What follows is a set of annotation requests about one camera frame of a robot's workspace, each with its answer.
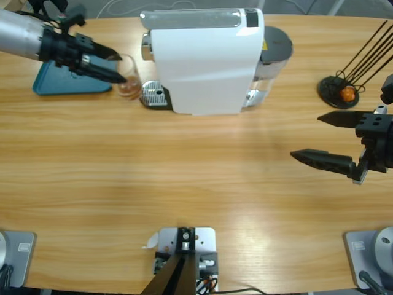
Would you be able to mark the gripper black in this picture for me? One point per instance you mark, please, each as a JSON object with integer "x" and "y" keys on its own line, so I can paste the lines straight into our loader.
{"x": 374, "y": 144}
{"x": 63, "y": 50}

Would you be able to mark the clear drinking glass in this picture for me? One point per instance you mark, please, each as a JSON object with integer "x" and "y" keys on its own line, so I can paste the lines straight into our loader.
{"x": 132, "y": 89}

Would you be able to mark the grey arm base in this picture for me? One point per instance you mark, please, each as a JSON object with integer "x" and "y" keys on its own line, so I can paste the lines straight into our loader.
{"x": 359, "y": 261}
{"x": 18, "y": 261}

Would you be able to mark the orange coffee capsule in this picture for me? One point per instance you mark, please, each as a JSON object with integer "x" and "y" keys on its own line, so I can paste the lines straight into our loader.
{"x": 347, "y": 93}

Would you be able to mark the white capsule coffee machine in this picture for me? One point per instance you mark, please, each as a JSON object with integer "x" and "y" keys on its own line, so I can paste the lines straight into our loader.
{"x": 208, "y": 67}

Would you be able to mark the black capsule holder with rods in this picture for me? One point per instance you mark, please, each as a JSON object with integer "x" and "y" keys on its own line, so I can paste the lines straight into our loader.
{"x": 333, "y": 98}

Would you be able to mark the teal plastic tray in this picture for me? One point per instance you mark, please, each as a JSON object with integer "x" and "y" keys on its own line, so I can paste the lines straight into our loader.
{"x": 55, "y": 83}

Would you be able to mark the white metal leg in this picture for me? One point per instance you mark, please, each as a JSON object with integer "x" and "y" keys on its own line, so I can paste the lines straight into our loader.
{"x": 336, "y": 7}
{"x": 261, "y": 3}

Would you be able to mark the white paper tag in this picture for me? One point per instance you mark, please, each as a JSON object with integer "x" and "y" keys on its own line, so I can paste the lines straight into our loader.
{"x": 152, "y": 241}

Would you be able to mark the black chair frame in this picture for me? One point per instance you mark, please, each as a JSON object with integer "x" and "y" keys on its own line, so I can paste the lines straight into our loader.
{"x": 46, "y": 5}

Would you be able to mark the white mount with dark post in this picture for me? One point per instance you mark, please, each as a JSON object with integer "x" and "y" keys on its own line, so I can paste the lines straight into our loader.
{"x": 185, "y": 246}

